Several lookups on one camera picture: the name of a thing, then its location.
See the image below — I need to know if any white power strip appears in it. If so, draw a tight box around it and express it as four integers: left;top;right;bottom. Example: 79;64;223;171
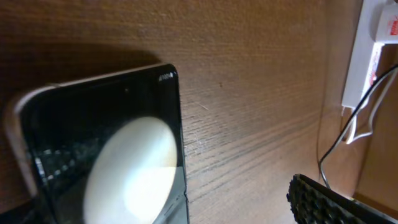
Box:
341;0;395;109

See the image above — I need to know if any black charging cable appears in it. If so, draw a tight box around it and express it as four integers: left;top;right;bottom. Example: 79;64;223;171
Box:
318;63;398;190

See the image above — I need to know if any black Galaxy flip phone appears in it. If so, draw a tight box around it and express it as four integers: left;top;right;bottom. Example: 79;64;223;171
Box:
1;64;189;223

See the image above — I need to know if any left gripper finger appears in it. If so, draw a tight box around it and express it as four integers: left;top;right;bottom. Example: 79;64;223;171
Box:
287;174;397;224

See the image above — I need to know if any white power strip cord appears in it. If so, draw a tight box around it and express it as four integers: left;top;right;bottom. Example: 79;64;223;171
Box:
341;70;398;146

